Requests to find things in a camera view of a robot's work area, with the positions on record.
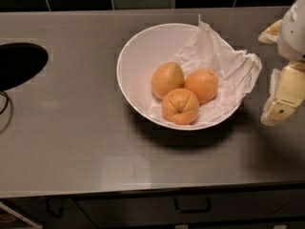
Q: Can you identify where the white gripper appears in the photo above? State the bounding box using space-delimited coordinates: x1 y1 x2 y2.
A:
258 0 305 126

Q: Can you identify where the white bowl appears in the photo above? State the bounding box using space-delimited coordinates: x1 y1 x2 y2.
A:
116 23 240 131

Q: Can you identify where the white crumpled paper towel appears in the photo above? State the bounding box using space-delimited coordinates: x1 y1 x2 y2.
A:
149 14 263 125

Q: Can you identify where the front orange with scored peel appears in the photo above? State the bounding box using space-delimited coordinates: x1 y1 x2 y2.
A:
161 88 199 125

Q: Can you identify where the dark drawer front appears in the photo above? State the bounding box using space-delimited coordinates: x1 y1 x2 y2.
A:
77 190 305 228

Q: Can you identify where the black round object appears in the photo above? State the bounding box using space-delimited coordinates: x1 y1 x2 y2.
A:
0 42 49 91

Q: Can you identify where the centre drawer handle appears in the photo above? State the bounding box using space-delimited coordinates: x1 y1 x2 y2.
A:
174 196 212 214

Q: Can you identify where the drawer handle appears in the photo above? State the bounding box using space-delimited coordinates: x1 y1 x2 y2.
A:
45 198 64 219
174 196 212 214

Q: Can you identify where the left drawer handle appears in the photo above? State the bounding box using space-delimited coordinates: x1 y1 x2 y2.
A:
45 198 64 219

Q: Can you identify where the black cable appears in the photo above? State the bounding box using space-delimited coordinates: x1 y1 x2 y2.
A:
0 91 10 116

